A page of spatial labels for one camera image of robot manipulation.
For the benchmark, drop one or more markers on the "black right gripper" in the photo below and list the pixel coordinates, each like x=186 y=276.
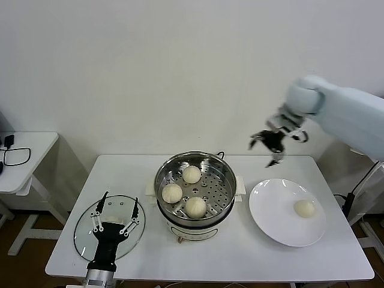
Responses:
x=274 y=141

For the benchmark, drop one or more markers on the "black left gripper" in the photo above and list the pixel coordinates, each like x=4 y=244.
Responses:
x=108 y=240

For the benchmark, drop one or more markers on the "white steamed baozi bun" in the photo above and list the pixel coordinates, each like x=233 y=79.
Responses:
x=195 y=207
x=304 y=208
x=172 y=193
x=191 y=174

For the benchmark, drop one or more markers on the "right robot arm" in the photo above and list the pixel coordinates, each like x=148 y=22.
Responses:
x=354 y=111

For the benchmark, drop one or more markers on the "steel perforated steamer basket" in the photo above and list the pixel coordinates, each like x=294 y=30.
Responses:
x=216 y=192

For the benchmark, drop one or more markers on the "white round plate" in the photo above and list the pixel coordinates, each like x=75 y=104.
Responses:
x=270 y=216

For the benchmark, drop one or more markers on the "white electric cooker base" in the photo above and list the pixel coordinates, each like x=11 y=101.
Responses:
x=192 y=232

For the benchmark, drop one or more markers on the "small black device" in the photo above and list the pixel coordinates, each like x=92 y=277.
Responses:
x=1 y=168

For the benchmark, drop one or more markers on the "black power adapter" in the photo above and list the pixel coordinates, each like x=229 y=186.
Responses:
x=9 y=141

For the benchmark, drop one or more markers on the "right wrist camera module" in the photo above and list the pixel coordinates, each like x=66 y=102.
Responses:
x=297 y=135

